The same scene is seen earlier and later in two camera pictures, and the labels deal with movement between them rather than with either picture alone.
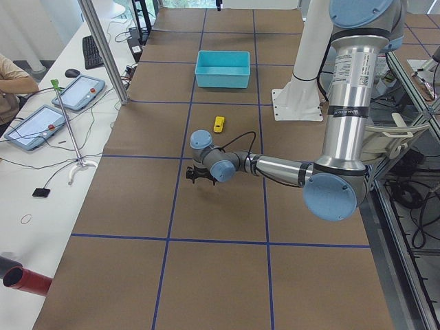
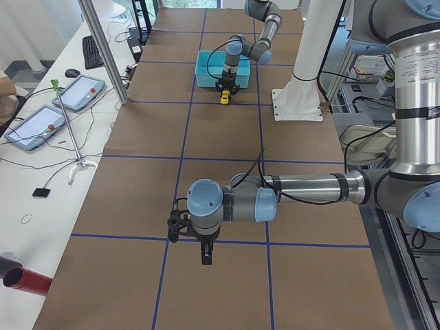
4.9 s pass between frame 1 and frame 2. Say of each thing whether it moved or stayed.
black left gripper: moved
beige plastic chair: stayed
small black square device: stayed
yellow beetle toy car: moved
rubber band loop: stayed
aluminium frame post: stayed
